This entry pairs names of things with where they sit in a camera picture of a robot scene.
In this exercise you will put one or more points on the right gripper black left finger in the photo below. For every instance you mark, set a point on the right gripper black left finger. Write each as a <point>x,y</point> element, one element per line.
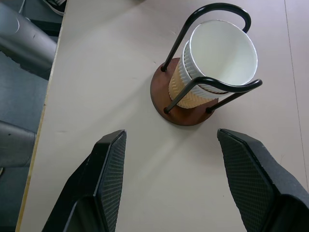
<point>101,183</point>

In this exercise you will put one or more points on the grey rounded robot leg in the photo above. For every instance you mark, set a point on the grey rounded robot leg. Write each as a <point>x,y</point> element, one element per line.
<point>14,145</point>
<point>24,46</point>

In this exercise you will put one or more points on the black shoe with white sole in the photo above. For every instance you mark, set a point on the black shoe with white sole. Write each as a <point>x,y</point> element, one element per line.
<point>56,8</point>

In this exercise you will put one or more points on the white and tan paper cup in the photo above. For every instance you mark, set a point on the white and tan paper cup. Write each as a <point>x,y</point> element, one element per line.
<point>224,55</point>
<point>178,84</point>

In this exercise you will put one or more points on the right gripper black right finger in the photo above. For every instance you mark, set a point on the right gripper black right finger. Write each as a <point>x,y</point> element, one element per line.
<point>253,174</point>

